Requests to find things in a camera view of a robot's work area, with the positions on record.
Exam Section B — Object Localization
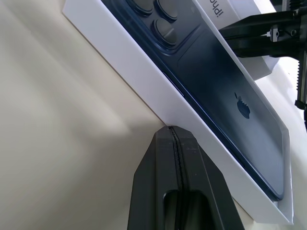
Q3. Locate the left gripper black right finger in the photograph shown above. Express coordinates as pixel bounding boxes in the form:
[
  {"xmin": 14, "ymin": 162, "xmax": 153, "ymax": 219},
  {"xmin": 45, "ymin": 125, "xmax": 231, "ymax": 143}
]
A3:
[{"xmin": 171, "ymin": 125, "xmax": 246, "ymax": 230}]

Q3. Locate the white box tray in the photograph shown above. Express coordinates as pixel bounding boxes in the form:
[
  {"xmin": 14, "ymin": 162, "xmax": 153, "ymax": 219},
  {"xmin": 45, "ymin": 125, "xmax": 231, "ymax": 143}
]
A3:
[{"xmin": 194, "ymin": 0, "xmax": 280, "ymax": 81}]

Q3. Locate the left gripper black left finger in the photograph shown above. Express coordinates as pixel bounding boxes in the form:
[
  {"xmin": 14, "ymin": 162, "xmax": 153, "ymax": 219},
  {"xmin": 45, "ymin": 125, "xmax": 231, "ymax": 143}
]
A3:
[{"xmin": 127, "ymin": 125, "xmax": 187, "ymax": 230}]

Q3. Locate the white phone box base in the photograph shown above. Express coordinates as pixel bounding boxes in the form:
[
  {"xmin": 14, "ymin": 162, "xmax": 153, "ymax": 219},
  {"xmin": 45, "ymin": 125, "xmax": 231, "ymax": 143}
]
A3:
[{"xmin": 62, "ymin": 0, "xmax": 295, "ymax": 225}]

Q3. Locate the dark blue smartphone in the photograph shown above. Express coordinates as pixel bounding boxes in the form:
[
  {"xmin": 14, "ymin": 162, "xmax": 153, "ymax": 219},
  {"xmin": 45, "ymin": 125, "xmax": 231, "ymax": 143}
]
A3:
[{"xmin": 100, "ymin": 0, "xmax": 289, "ymax": 202}]

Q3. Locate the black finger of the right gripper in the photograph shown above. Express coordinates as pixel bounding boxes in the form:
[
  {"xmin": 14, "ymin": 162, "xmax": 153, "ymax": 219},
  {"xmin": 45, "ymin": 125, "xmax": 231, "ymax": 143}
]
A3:
[{"xmin": 219, "ymin": 10, "xmax": 298, "ymax": 58}]

